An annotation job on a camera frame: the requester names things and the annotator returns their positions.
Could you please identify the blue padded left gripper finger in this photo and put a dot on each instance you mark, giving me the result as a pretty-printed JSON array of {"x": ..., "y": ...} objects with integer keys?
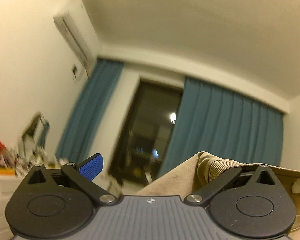
[{"x": 91, "y": 167}]

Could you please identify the beige t-shirt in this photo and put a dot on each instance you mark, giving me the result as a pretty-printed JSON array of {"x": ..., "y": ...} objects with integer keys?
[{"x": 203, "y": 167}]

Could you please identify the left blue curtain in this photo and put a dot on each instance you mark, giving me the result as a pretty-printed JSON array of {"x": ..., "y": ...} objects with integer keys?
[{"x": 79, "y": 133}]

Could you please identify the blue curtain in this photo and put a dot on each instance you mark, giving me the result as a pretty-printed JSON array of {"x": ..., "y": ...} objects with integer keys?
[
  {"x": 79, "y": 133},
  {"x": 226, "y": 124}
]

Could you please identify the dark window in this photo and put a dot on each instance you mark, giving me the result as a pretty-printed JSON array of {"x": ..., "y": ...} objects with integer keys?
[{"x": 146, "y": 134}]

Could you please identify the vanity mirror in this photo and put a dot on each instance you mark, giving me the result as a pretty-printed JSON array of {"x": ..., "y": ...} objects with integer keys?
[{"x": 33, "y": 138}]

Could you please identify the white dressing table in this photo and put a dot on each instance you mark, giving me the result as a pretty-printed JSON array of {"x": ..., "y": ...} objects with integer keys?
[{"x": 8, "y": 184}]

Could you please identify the right blue curtain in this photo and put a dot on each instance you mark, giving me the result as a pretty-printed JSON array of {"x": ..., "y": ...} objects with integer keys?
[{"x": 226, "y": 124}]

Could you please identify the white wall air conditioner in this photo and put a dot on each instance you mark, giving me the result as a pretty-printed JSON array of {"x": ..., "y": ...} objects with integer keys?
[{"x": 78, "y": 32}]

